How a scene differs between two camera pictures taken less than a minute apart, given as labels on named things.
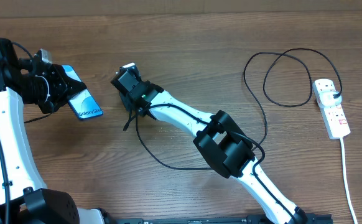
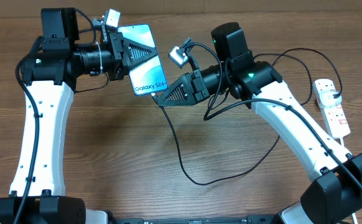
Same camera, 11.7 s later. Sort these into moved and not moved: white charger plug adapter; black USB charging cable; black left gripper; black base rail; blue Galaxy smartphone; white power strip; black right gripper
Moved: black USB charging cable; blue Galaxy smartphone; black left gripper; black right gripper
Not moved: black base rail; white power strip; white charger plug adapter
